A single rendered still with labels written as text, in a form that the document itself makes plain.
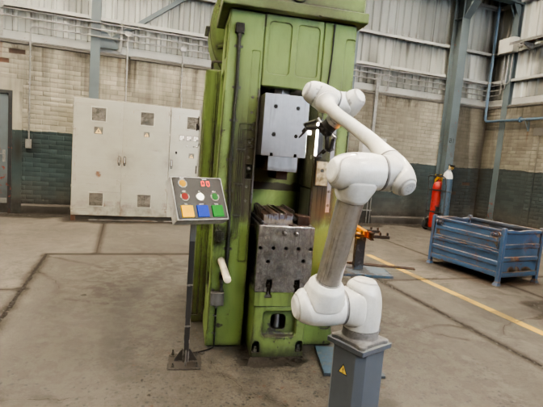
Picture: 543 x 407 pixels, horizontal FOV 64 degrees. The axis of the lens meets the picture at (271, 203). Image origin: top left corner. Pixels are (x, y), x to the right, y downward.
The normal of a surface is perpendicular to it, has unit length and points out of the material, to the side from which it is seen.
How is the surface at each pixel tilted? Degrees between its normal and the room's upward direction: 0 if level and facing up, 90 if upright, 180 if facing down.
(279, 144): 90
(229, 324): 90
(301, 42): 90
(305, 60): 90
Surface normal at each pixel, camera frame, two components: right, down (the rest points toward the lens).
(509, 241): 0.42, 0.13
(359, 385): -0.11, 0.10
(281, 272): 0.19, 0.12
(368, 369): 0.62, 0.13
